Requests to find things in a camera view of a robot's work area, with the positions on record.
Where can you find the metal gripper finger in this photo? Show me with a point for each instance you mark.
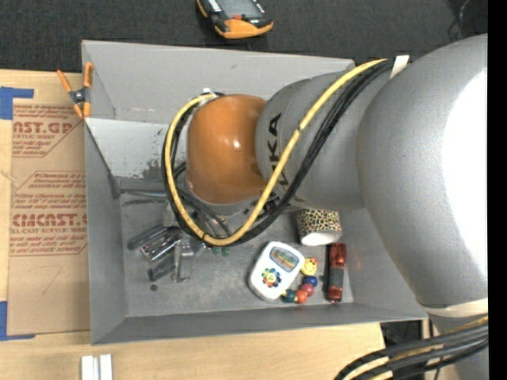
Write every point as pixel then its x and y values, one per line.
pixel 158 244
pixel 185 259

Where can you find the grey metal bin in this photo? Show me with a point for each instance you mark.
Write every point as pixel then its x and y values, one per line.
pixel 222 291

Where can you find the white toy with coloured beads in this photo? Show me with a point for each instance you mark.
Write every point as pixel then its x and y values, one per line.
pixel 273 271

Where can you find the brown cardboard board, red print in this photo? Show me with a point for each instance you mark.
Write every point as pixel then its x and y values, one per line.
pixel 43 283

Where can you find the leopard print cup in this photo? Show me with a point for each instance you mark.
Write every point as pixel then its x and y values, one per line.
pixel 319 224

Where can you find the black cylinder on white bracket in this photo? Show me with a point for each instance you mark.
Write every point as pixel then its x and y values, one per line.
pixel 271 206

